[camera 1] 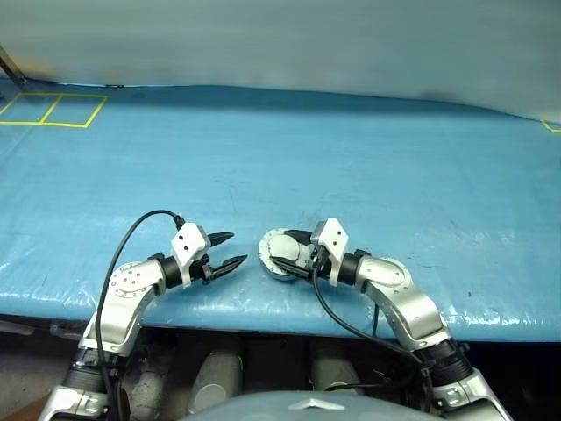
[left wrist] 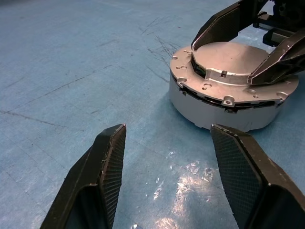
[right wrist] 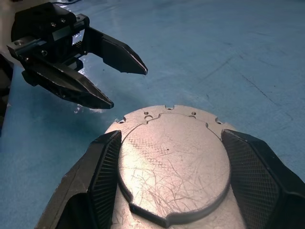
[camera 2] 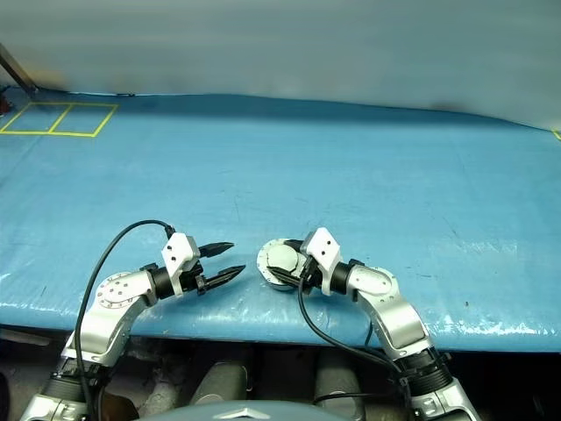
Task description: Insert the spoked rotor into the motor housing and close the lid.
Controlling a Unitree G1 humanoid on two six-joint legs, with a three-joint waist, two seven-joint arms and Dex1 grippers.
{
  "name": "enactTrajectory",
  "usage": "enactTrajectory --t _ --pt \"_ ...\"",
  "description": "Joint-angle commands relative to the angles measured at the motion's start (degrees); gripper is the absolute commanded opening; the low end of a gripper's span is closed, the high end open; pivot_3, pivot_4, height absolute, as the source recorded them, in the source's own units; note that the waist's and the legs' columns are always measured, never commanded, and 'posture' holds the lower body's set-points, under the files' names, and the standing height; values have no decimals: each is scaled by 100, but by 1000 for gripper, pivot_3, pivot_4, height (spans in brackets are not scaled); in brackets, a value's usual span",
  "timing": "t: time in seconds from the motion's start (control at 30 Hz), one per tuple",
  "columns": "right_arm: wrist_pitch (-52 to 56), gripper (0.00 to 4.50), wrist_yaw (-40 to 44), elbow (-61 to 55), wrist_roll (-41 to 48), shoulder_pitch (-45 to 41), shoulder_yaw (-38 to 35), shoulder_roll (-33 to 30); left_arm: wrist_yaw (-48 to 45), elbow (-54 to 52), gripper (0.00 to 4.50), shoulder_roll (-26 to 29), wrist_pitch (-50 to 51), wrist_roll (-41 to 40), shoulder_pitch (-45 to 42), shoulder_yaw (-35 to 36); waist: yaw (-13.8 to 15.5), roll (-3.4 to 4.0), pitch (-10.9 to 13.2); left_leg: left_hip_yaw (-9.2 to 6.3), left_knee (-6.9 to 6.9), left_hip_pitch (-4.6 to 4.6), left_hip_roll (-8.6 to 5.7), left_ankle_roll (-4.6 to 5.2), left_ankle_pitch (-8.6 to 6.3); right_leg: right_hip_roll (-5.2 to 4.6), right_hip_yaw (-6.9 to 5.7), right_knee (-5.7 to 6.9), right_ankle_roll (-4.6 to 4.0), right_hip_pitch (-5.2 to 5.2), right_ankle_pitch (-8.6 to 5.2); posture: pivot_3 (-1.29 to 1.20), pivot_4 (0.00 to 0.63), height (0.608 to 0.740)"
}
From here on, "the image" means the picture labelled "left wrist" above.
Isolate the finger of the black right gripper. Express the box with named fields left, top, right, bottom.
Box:
left=191, top=0, right=255, bottom=51
left=247, top=30, right=305, bottom=85

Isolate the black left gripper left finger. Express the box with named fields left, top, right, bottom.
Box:
left=40, top=123, right=127, bottom=229

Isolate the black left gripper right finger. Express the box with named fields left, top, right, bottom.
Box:
left=210, top=123, right=305, bottom=229

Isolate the silver round cover plate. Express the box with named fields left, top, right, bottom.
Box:
left=169, top=42, right=300, bottom=107

